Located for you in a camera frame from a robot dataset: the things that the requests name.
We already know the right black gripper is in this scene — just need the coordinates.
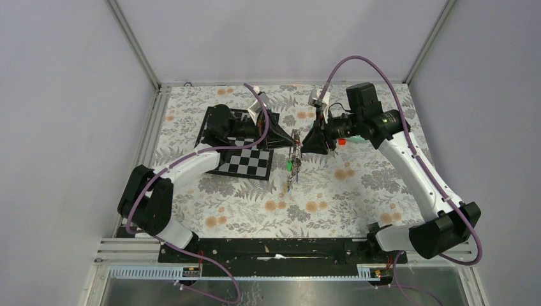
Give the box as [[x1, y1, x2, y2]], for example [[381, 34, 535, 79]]
[[300, 107, 363, 156]]

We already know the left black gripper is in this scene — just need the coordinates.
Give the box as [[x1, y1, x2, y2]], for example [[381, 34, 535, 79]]
[[225, 108, 296, 152]]

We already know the keyring with coloured key tags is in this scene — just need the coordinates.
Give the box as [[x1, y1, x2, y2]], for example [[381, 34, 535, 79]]
[[285, 129, 302, 193]]

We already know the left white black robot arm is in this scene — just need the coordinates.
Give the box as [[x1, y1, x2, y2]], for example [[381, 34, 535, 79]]
[[117, 104, 297, 262]]

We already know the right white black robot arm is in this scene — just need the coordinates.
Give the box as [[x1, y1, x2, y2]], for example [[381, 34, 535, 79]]
[[301, 83, 481, 263]]

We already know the black white chessboard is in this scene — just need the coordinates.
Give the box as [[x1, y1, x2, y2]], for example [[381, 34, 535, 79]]
[[195, 106, 274, 181]]

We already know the mint green flashlight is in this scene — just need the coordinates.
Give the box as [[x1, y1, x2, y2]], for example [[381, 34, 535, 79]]
[[347, 136, 369, 143]]

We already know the floral patterned table mat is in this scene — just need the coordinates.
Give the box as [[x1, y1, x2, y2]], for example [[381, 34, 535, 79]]
[[151, 85, 424, 238]]

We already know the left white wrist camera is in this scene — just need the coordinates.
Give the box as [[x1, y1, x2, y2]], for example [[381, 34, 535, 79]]
[[247, 91, 270, 124]]

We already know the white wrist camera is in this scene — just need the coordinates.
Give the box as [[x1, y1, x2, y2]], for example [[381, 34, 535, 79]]
[[308, 89, 330, 123], [247, 91, 270, 124]]

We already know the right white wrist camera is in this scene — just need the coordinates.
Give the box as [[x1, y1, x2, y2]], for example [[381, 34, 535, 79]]
[[308, 89, 330, 123]]

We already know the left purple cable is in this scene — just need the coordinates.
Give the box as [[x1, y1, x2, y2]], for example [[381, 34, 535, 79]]
[[126, 82, 271, 306]]

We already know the purple cable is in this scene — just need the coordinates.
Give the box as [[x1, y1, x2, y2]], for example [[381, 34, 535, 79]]
[[126, 82, 271, 306], [318, 55, 484, 306]]

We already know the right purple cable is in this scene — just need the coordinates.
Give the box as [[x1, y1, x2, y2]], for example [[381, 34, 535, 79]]
[[318, 55, 484, 306]]

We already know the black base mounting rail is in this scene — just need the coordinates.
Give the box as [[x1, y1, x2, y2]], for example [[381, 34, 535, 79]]
[[158, 238, 408, 278]]

